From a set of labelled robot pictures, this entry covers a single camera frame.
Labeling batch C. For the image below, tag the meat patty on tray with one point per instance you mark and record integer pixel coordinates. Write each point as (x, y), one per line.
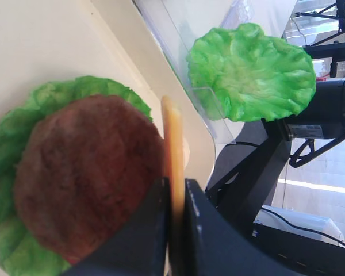
(84, 172)

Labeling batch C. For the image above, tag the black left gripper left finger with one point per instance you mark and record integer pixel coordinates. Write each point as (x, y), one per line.
(139, 247)

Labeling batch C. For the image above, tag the tomato slice on tray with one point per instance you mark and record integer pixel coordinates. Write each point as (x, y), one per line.
(72, 260)

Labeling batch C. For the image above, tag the black table frame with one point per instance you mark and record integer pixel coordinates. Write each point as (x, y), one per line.
(240, 193)

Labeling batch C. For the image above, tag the orange cheese slice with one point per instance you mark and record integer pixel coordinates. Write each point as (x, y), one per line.
(174, 167)

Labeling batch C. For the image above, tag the standing green lettuce leaf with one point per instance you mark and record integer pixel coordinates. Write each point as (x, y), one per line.
(257, 76)

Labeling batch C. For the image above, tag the lettuce leaf on tray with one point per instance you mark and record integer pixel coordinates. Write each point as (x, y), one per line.
(20, 253)

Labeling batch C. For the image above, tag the black camera below table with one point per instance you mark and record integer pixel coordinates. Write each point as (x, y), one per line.
(324, 117)

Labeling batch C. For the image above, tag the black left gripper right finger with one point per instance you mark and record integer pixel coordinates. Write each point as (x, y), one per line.
(211, 246)

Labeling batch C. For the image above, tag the white rectangular tray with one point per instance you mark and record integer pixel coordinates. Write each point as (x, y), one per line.
(42, 41)

